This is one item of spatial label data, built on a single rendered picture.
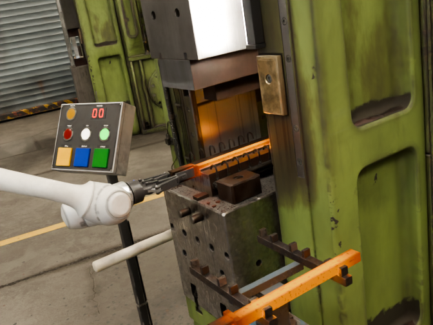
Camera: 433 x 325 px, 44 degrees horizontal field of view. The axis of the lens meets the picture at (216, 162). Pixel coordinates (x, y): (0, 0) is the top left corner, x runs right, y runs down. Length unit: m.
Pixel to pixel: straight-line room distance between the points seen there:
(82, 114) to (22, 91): 7.35
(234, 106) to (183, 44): 0.50
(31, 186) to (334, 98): 0.83
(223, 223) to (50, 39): 8.14
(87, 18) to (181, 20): 4.86
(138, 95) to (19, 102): 3.49
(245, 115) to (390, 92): 0.63
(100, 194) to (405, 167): 0.97
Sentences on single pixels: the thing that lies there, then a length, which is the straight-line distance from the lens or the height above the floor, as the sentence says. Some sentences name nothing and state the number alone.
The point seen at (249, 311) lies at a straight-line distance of 1.08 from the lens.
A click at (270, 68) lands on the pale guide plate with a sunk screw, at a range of 1.52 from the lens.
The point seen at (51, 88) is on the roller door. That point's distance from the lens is 9.61.
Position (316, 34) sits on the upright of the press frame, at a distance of 1.41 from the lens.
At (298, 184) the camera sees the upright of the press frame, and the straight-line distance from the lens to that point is 1.60.
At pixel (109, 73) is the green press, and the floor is 0.80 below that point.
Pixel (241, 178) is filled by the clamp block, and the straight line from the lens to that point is 1.67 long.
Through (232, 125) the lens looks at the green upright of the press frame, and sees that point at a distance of 2.07.
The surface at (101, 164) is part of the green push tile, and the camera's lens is 2.08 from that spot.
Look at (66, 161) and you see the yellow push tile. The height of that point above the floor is 0.99.
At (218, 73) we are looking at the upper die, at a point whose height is 1.30.
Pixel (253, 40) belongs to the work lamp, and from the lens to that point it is 1.53.
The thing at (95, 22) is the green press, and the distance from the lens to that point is 6.53.
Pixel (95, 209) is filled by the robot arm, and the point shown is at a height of 1.06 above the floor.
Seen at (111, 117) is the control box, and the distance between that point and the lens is 2.11.
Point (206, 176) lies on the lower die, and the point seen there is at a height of 0.98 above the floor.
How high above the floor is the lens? 1.56
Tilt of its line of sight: 18 degrees down
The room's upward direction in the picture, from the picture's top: 9 degrees counter-clockwise
